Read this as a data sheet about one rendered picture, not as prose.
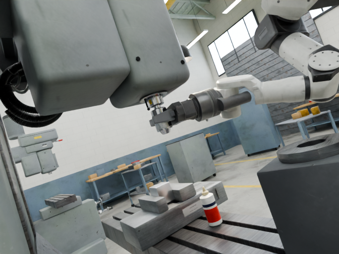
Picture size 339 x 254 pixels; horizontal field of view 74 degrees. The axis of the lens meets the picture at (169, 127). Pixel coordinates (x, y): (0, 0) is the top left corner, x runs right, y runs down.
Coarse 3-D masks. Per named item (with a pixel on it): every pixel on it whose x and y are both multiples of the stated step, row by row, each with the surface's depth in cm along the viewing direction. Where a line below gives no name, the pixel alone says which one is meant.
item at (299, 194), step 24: (312, 144) 32; (336, 144) 26; (264, 168) 31; (288, 168) 28; (312, 168) 26; (336, 168) 24; (264, 192) 30; (288, 192) 28; (312, 192) 26; (336, 192) 24; (288, 216) 29; (312, 216) 27; (336, 216) 25; (288, 240) 29; (312, 240) 27; (336, 240) 25
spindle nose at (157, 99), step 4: (152, 96) 63; (156, 96) 63; (160, 96) 64; (148, 100) 64; (152, 100) 63; (156, 100) 63; (160, 100) 64; (148, 104) 64; (152, 104) 63; (156, 104) 64
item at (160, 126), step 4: (156, 112) 63; (160, 112) 63; (152, 116) 64; (156, 124) 63; (160, 124) 63; (164, 124) 63; (168, 124) 63; (156, 128) 64; (160, 128) 63; (164, 128) 63
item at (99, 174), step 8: (336, 96) 583; (304, 104) 678; (296, 112) 677; (312, 120) 707; (328, 120) 645; (336, 120) 600; (208, 136) 819; (208, 144) 903; (224, 152) 845; (144, 160) 669; (160, 160) 699; (120, 168) 662; (152, 168) 753; (88, 176) 627; (96, 176) 626; (104, 176) 600; (144, 176) 690; (88, 184) 638; (136, 184) 696; (96, 192) 583; (120, 192) 656; (104, 200) 597
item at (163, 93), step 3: (162, 90) 62; (165, 90) 64; (150, 93) 61; (153, 93) 61; (156, 93) 61; (159, 93) 62; (162, 93) 64; (165, 93) 65; (144, 96) 62; (147, 96) 61; (150, 96) 62; (162, 96) 68; (141, 99) 63; (144, 99) 63; (141, 102) 66; (144, 102) 67
